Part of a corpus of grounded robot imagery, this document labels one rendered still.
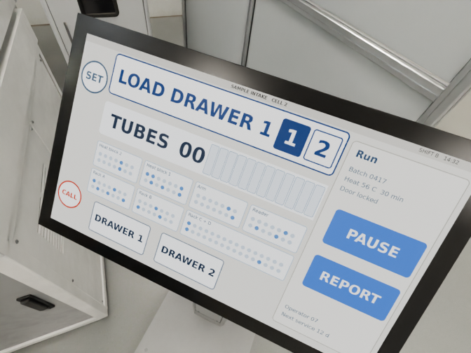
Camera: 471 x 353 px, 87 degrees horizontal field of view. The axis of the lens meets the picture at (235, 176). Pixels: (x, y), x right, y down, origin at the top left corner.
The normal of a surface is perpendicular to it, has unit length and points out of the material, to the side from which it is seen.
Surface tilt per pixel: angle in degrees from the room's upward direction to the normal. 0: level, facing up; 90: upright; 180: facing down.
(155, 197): 50
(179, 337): 3
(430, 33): 90
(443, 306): 0
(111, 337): 0
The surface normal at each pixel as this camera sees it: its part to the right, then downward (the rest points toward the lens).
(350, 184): -0.22, 0.14
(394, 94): -0.88, 0.30
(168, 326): 0.04, -0.64
